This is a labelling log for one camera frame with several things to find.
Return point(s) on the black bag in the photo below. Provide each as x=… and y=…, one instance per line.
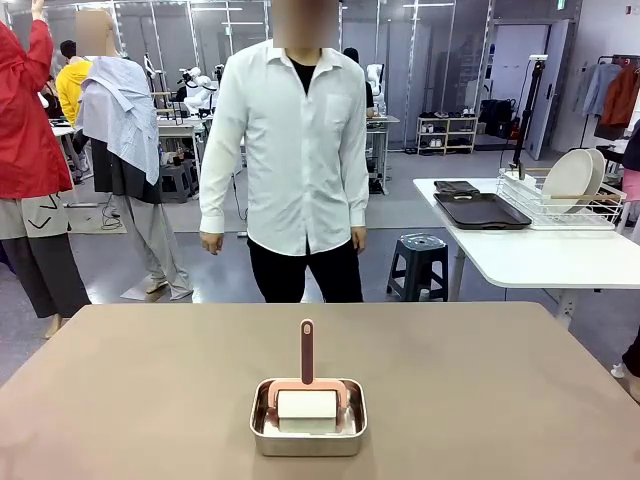
x=497, y=117

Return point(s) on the person's left forearm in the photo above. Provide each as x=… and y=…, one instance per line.
x=359, y=195

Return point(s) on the dark blue plastic stool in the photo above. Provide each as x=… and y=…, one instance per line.
x=417, y=260

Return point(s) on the orange hanging jacket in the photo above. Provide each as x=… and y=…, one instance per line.
x=622, y=95

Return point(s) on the person in white shirt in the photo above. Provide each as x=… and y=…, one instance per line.
x=290, y=175

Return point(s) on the person in yellow hoodie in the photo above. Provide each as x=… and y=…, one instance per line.
x=70, y=90

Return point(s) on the silver cutlery piece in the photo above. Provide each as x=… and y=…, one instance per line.
x=522, y=172

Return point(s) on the metal frame workbench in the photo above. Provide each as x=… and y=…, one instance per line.
x=380, y=131

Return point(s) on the small grey stool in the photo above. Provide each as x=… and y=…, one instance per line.
x=176, y=182

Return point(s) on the grey blue hanging shirt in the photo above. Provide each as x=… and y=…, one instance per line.
x=595, y=90

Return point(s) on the person in dark trousers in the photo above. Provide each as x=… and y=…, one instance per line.
x=634, y=370

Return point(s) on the stainless steel rectangular tray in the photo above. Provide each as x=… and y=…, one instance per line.
x=305, y=445

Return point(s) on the wooden shoe rack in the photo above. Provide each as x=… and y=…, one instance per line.
x=445, y=135

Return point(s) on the black clothes rack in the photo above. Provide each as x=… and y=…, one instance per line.
x=607, y=57

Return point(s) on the mannequin with striped blue shirt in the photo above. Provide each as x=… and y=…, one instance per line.
x=120, y=110

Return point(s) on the pink garment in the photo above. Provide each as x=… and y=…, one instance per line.
x=632, y=185

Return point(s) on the pink lint roller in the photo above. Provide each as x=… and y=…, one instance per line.
x=308, y=350

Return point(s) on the black tripod with camera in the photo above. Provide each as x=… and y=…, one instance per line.
x=536, y=80

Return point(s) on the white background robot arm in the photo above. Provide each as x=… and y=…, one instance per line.
x=197, y=95
x=375, y=82

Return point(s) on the folded dark cloth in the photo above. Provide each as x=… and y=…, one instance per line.
x=456, y=186

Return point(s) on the person with black hair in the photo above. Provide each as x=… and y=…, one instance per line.
x=351, y=54

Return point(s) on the person's left hand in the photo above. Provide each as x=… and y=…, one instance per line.
x=360, y=237

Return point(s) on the person's right hand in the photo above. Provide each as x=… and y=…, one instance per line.
x=212, y=243

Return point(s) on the white background workbench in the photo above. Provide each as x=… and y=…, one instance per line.
x=175, y=130

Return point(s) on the seated person in dark clothes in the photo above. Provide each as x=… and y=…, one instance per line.
x=52, y=100

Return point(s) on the white round plate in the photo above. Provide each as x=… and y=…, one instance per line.
x=567, y=180
x=599, y=170

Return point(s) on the white side table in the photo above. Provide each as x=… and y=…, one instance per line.
x=500, y=260

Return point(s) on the mannequin with red jacket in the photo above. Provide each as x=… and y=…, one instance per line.
x=25, y=125

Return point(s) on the white cutlery holder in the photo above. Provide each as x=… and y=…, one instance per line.
x=515, y=189

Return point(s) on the person's right forearm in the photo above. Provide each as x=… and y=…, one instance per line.
x=215, y=200

